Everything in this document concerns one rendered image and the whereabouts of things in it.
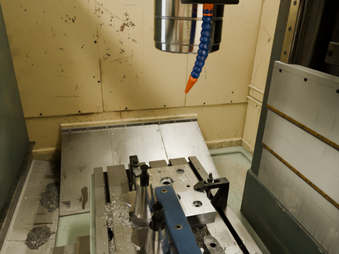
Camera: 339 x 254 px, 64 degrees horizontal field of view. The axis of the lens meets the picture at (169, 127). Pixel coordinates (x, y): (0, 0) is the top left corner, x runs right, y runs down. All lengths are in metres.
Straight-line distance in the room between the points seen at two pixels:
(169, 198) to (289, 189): 0.63
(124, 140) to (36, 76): 0.62
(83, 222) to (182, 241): 1.00
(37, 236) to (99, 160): 0.52
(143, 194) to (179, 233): 0.09
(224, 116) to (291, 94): 1.03
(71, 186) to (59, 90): 0.56
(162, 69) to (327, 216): 1.19
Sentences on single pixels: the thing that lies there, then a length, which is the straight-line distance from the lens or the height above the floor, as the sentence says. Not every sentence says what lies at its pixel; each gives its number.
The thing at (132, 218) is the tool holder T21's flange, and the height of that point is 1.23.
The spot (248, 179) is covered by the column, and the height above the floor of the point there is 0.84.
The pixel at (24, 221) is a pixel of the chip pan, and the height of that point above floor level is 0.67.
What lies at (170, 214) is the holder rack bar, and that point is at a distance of 0.55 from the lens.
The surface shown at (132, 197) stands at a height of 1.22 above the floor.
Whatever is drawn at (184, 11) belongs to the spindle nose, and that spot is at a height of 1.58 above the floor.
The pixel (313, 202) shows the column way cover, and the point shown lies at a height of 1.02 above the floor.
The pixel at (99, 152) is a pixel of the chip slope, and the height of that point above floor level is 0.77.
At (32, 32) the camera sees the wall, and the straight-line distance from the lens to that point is 1.68.
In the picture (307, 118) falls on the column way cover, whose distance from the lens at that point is 0.97.
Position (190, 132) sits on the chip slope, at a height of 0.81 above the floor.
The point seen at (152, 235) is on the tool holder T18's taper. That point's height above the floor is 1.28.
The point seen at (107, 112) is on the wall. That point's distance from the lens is 1.77.
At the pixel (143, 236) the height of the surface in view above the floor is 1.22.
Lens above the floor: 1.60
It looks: 24 degrees down
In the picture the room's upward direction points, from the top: 2 degrees clockwise
